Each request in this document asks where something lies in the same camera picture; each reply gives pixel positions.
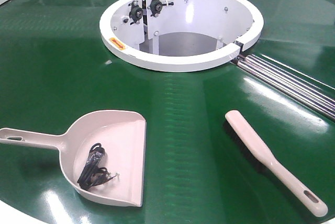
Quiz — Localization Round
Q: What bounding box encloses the pink plastic dustpan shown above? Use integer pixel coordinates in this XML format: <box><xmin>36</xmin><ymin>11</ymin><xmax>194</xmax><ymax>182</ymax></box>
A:
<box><xmin>1</xmin><ymin>110</ymin><xmax>146</xmax><ymax>207</ymax></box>

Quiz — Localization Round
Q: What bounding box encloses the beige hand brush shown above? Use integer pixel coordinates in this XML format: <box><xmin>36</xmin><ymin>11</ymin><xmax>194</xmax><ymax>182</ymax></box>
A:
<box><xmin>225</xmin><ymin>110</ymin><xmax>328</xmax><ymax>217</ymax></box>

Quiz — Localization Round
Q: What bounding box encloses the black USB cable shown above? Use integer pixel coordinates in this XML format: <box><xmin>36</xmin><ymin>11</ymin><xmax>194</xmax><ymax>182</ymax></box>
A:
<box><xmin>77</xmin><ymin>142</ymin><xmax>120</xmax><ymax>190</ymax></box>

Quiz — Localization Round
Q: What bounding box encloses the orange warning sticker front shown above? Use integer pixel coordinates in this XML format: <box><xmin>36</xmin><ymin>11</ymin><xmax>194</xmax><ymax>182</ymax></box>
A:
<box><xmin>109</xmin><ymin>38</ymin><xmax>126</xmax><ymax>50</ymax></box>

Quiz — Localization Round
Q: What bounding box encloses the steel rollers right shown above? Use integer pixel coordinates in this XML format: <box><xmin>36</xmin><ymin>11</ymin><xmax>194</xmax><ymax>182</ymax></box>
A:
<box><xmin>231</xmin><ymin>54</ymin><xmax>334</xmax><ymax>121</ymax></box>

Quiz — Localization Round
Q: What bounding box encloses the white outer rim bottom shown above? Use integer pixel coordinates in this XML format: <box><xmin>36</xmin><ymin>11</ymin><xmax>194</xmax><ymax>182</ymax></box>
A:
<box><xmin>1</xmin><ymin>201</ymin><xmax>45</xmax><ymax>224</ymax></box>

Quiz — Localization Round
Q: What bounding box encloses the white inner conveyor ring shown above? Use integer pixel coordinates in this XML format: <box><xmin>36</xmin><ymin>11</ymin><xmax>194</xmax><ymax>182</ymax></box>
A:
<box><xmin>99</xmin><ymin>0</ymin><xmax>264</xmax><ymax>73</ymax></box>

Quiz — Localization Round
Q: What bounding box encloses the black bearing mount left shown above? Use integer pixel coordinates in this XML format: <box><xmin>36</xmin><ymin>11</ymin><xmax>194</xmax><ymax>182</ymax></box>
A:
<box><xmin>129</xmin><ymin>1</ymin><xmax>143</xmax><ymax>25</ymax></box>

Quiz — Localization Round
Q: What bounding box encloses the black bearing mount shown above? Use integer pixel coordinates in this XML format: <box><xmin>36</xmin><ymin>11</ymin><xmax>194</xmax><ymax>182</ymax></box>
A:
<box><xmin>129</xmin><ymin>1</ymin><xmax>143</xmax><ymax>25</ymax></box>
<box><xmin>149</xmin><ymin>0</ymin><xmax>174</xmax><ymax>17</ymax></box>

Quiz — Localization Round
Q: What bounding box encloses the black bearing mount right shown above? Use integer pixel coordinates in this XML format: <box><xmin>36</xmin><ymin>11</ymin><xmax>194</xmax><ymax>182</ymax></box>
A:
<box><xmin>149</xmin><ymin>0</ymin><xmax>174</xmax><ymax>17</ymax></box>

